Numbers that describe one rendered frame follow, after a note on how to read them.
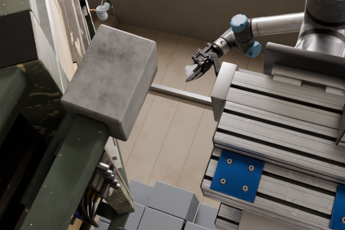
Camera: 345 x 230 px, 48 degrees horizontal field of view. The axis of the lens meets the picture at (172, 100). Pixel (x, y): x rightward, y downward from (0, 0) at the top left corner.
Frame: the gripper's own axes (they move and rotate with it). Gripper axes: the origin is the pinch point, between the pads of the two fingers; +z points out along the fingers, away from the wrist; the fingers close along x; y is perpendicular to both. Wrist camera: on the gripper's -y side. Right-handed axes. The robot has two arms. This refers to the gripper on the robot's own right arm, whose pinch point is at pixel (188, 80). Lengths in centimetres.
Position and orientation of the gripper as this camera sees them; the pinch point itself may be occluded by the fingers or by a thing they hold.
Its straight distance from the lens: 176.7
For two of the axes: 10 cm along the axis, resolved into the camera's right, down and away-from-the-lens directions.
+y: -6.6, -6.2, 4.3
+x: -1.6, -4.4, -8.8
